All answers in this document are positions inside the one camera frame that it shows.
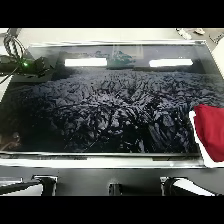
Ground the red garment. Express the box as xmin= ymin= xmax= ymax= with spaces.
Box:
xmin=192 ymin=103 xmax=224 ymax=164

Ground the black cable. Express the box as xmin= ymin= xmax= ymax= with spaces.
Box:
xmin=2 ymin=31 xmax=26 ymax=62

